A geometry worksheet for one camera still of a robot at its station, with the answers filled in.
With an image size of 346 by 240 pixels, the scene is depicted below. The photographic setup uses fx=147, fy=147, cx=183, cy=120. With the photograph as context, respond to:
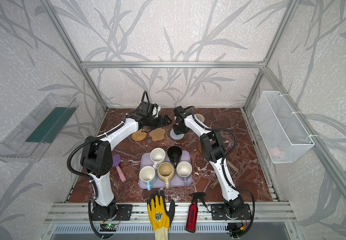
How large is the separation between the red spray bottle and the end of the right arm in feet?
1.20

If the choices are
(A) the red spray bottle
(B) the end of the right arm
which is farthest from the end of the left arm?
(A) the red spray bottle

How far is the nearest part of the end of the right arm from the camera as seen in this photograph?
0.79m
